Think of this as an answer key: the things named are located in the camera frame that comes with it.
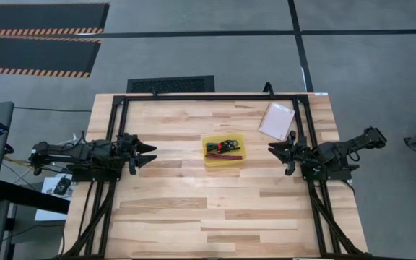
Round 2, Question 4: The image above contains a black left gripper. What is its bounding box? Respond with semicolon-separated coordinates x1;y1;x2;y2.
116;132;157;169

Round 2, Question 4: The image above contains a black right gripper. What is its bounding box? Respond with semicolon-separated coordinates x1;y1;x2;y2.
268;130;312;165

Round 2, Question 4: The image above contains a black cable with red strap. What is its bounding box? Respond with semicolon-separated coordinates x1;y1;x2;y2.
215;139;242;155

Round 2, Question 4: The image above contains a red braided cable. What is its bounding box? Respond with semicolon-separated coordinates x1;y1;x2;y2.
204;152;244;162

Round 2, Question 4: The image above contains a yellow plastic bin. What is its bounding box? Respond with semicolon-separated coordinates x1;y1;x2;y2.
201;133;247;168

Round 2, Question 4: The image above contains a black floor vent grate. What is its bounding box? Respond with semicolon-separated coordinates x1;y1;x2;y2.
126;75;216;94

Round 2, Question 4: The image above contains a black handheld controller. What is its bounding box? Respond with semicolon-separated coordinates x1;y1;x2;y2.
53;175;72;197

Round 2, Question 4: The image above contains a white paper sheet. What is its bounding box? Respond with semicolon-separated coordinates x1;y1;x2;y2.
34;173;75;222

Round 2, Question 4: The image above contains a black desk bar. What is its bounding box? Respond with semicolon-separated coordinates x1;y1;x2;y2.
0;179;71;215

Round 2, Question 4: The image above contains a black hazard striped floor mat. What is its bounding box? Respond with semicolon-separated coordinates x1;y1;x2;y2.
0;2;111;37
0;35;103;79

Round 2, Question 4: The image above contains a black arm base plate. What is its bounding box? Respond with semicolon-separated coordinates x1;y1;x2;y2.
66;162;123;183
300;164;352;181

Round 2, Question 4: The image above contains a black metal table frame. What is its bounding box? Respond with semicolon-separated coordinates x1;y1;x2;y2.
59;93;375;260

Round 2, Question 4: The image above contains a black floor cable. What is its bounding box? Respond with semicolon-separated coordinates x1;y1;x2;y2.
12;106;93;113

